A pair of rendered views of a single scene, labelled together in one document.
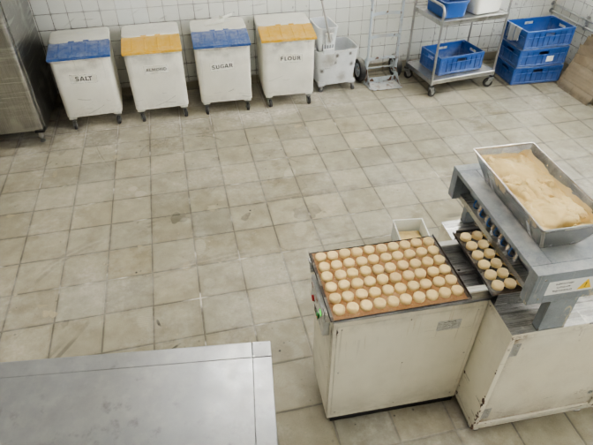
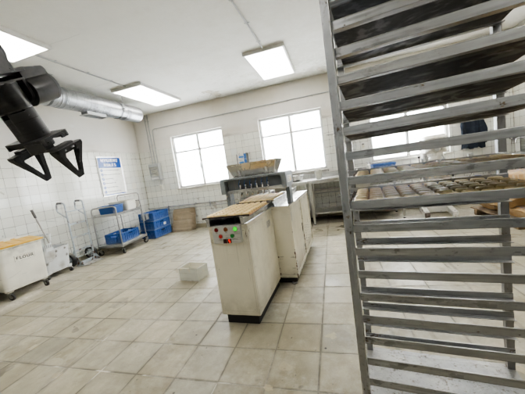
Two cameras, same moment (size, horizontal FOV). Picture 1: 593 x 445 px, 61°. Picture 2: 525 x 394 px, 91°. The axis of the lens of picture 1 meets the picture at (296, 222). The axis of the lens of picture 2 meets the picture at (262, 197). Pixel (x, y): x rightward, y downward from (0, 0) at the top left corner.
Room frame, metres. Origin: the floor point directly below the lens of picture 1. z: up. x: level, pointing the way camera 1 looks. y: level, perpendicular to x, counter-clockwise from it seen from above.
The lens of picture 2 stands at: (0.25, 1.47, 1.23)
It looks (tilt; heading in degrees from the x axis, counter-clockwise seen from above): 6 degrees down; 299
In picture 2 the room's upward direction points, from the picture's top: 8 degrees counter-clockwise
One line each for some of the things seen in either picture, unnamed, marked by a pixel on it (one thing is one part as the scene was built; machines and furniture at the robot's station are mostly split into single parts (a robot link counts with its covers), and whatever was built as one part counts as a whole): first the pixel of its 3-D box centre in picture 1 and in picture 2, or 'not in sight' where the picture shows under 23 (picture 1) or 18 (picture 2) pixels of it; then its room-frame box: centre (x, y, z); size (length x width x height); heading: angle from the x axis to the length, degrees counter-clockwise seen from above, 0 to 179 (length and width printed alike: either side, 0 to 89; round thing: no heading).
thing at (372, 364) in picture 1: (390, 336); (249, 256); (1.55, -0.46, 0.45); 0.70 x 0.34 x 0.90; 100
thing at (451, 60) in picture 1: (451, 57); (123, 235); (5.43, -1.71, 0.29); 0.56 x 0.38 x 0.20; 111
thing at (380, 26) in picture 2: not in sight; (421, 24); (0.15, 0.25, 1.68); 0.60 x 0.40 x 0.02; 5
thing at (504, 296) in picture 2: not in sight; (430, 293); (0.18, 0.06, 0.51); 0.64 x 0.03 x 0.03; 5
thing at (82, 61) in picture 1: (89, 79); not in sight; (4.68, 2.02, 0.38); 0.64 x 0.54 x 0.77; 16
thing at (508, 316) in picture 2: not in sight; (431, 310); (0.18, 0.06, 0.42); 0.64 x 0.03 x 0.03; 5
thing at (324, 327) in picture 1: (319, 304); (226, 234); (1.48, -0.10, 0.77); 0.24 x 0.04 x 0.14; 10
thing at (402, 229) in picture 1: (411, 240); (193, 271); (2.66, -0.81, 0.08); 0.30 x 0.22 x 0.16; 5
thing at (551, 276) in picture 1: (516, 239); (258, 190); (1.64, -0.96, 1.01); 0.72 x 0.33 x 0.34; 10
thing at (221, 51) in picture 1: (221, 66); not in sight; (4.98, 0.75, 0.38); 0.64 x 0.54 x 0.77; 12
